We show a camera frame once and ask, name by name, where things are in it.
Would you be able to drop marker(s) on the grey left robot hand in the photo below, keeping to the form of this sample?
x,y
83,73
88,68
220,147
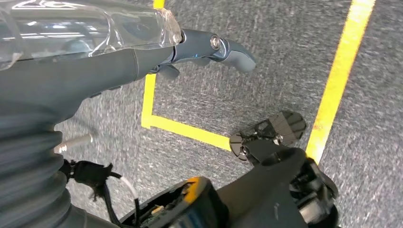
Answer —
x,y
63,69

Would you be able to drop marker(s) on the silver metal connector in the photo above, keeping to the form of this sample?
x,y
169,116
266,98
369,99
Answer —
x,y
75,143

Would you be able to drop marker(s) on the black round robot joint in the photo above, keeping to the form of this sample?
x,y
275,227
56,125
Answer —
x,y
195,207

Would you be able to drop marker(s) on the black robot foot plate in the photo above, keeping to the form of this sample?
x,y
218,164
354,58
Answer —
x,y
283,126

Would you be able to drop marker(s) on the yellow floor tape square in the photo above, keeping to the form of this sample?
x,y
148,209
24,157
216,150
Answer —
x,y
340,72

